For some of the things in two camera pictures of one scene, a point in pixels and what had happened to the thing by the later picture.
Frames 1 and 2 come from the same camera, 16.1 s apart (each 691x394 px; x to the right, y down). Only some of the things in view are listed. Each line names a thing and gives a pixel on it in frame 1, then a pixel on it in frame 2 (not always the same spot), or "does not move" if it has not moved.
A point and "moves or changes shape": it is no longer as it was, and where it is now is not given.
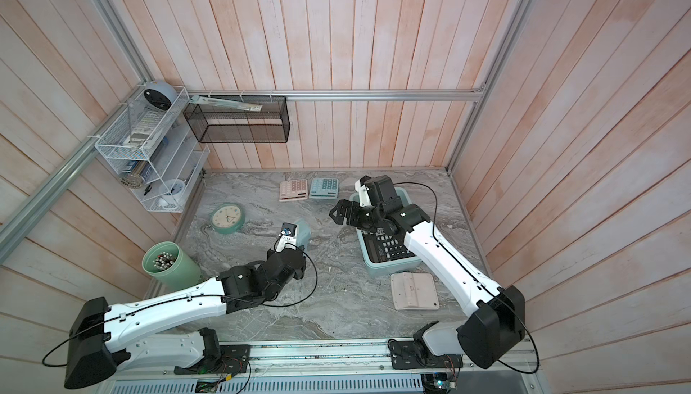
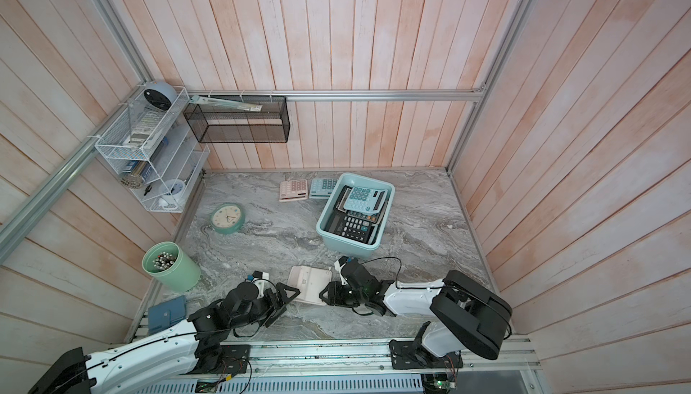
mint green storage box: [387, 267] to [344, 179]
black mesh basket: [213, 124] does not move
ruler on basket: [225, 103] does not move
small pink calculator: [293, 190] does not move
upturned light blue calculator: [304, 235] moves or changes shape
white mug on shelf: [171, 192] does not move
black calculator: [383, 246] moves or changes shape
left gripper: [300, 273] to [275, 308]
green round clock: [227, 218] does not move
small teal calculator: [324, 188] does not move
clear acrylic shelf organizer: [150, 144] does not move
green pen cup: [167, 262] does not move
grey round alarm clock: [160, 94] does not move
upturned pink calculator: [414, 291] moves or changes shape
